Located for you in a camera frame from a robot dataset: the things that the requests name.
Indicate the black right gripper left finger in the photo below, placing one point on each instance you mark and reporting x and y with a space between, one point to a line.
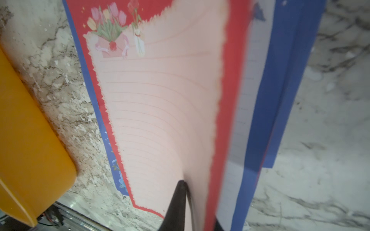
174 219

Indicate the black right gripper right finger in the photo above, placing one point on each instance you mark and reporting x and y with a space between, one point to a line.
217 226

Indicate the blue stationery paper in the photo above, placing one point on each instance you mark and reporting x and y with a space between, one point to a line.
294 31
252 123

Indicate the blue stationery paper bottom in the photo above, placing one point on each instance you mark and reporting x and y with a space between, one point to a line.
294 31

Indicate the yellow plastic storage box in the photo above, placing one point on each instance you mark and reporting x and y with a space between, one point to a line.
36 170

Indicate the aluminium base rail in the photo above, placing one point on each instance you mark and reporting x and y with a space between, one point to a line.
59 217

